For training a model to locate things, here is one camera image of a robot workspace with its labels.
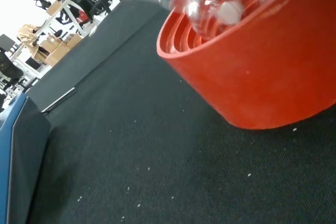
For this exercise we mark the black bench cloth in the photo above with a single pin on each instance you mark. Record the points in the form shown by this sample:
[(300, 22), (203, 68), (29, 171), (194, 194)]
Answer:
[(147, 142)]

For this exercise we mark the thin steel probe rod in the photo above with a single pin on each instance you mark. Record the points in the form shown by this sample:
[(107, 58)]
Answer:
[(59, 100)]

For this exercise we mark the brown cardboard box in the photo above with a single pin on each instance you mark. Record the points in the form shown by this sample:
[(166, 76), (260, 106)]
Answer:
[(56, 51)]

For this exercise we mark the tan coat on chair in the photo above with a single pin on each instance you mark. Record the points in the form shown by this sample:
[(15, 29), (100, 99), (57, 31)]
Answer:
[(26, 35)]

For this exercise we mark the blue-base heater with steel plate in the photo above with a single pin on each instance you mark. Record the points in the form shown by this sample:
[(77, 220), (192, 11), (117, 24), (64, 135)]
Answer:
[(15, 161)]

